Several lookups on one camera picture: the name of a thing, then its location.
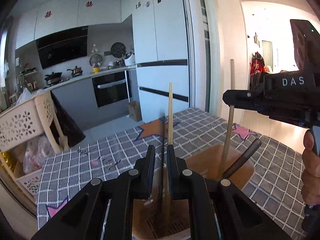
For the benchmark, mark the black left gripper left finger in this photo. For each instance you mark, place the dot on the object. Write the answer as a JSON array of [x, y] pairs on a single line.
[[147, 173]]

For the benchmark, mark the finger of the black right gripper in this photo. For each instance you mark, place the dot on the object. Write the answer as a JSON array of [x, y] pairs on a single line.
[[243, 99]]

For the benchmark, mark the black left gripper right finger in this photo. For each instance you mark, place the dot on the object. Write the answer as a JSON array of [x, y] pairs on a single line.
[[174, 168]]

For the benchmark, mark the dark handled utensil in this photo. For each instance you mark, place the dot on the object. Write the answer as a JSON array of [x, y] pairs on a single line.
[[242, 159]]

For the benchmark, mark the wooden chopstick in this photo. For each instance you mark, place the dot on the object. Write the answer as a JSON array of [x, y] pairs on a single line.
[[229, 128], [166, 192]]

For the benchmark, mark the person's right hand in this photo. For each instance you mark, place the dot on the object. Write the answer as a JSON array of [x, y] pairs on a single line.
[[310, 176]]

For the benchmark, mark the beige utensil holder caddy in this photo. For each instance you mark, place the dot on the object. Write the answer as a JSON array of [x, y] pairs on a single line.
[[208, 209]]

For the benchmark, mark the small cardboard box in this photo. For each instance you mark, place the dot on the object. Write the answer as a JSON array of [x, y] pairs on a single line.
[[134, 111]]

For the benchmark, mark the grey checked tablecloth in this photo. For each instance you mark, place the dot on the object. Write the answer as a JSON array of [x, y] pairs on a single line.
[[275, 186]]

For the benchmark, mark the black built-in oven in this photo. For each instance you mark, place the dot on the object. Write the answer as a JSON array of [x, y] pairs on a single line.
[[112, 88]]

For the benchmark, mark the black garbage bag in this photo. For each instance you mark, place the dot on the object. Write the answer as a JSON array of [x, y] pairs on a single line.
[[68, 126]]

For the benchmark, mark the yellow bowl on counter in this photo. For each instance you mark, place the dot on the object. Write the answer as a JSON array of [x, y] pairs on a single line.
[[96, 69]]

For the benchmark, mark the white refrigerator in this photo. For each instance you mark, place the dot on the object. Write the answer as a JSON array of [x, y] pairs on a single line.
[[161, 53]]

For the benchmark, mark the black wok on stove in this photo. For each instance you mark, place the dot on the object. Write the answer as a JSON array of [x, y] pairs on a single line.
[[53, 78]]

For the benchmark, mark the white perforated storage rack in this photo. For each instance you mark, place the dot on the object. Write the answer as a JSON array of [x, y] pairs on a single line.
[[21, 124]]

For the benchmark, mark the black range hood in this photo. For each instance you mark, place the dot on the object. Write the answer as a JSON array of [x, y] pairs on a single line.
[[62, 46]]

